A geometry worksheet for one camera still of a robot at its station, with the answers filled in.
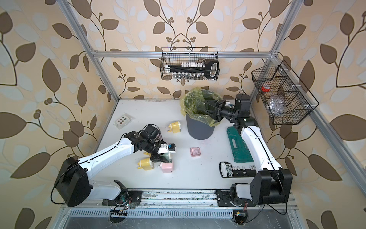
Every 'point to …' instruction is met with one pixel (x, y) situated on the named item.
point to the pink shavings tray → (195, 151)
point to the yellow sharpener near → (146, 164)
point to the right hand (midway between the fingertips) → (204, 105)
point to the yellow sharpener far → (175, 127)
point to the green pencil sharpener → (165, 158)
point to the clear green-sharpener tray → (201, 108)
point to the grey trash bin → (199, 130)
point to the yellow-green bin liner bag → (191, 103)
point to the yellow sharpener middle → (149, 154)
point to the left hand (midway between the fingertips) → (166, 152)
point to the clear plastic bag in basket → (276, 105)
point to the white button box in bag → (123, 120)
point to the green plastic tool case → (241, 154)
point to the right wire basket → (288, 100)
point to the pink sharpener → (167, 167)
